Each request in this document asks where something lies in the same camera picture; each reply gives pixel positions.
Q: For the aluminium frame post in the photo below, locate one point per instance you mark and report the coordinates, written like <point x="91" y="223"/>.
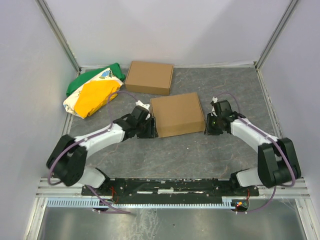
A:
<point x="276" y="33"/>
<point x="45" y="9"/>

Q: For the cardboard box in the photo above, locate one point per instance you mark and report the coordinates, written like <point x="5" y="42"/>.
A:
<point x="178" y="115"/>
<point x="149" y="78"/>

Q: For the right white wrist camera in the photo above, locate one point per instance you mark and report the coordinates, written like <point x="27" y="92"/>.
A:
<point x="213" y="101"/>

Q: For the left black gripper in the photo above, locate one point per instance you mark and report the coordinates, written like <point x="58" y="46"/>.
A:
<point x="152" y="127"/>

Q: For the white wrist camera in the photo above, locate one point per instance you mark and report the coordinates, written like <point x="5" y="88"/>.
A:
<point x="213" y="101"/>
<point x="145" y="106"/>

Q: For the closed folded cardboard box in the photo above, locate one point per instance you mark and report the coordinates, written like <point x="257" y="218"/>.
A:
<point x="149" y="78"/>

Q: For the green yellow white cloth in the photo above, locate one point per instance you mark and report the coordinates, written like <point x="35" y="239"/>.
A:
<point x="92" y="90"/>

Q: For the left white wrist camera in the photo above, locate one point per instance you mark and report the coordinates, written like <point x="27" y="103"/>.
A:
<point x="145" y="106"/>

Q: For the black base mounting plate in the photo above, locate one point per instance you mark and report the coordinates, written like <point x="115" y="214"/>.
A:
<point x="173" y="191"/>

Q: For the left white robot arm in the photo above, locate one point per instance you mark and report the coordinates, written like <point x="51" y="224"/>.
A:
<point x="68" y="159"/>

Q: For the right aluminium frame post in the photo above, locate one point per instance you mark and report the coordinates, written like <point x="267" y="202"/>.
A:
<point x="276" y="33"/>

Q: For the left aluminium frame post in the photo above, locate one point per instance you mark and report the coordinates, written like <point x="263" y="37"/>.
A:
<point x="45" y="9"/>

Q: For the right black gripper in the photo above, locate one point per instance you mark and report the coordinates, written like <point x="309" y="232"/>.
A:
<point x="208" y="124"/>

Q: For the aluminium front rail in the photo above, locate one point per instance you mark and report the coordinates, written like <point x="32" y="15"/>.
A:
<point x="298" y="191"/>

